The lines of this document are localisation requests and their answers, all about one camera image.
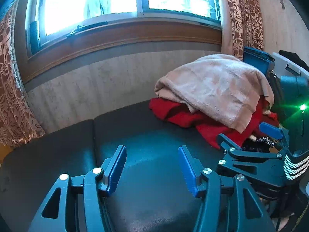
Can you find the blue plastic bin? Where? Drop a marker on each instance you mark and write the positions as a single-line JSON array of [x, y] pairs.
[[256, 59]]

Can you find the garment hanging outside window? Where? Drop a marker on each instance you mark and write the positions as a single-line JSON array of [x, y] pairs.
[[96, 4]]

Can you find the pink knit sweater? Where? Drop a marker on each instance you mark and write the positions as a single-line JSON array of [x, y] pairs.
[[212, 87]]

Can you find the black and white patterned cloth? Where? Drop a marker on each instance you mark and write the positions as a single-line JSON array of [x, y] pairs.
[[265, 140]]

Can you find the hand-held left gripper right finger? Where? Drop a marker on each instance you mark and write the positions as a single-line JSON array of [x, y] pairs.
[[187, 166]]

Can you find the black item on white box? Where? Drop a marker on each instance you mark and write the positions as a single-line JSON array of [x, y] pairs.
[[293, 58]]

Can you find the white storage box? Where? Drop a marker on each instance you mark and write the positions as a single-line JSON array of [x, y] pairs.
[[281, 64]]

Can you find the red garment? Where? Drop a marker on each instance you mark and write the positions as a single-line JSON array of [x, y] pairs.
[[178, 116]]

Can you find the window with wooden frame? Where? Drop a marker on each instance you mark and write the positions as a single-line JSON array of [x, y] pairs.
[[96, 2]]

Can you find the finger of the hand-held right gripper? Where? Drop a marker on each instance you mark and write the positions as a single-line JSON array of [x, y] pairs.
[[270, 129], [228, 142]]

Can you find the brown floral curtain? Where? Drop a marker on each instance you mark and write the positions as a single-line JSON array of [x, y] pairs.
[[14, 96], [243, 17]]

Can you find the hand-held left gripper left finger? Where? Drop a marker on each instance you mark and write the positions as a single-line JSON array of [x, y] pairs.
[[115, 166]]

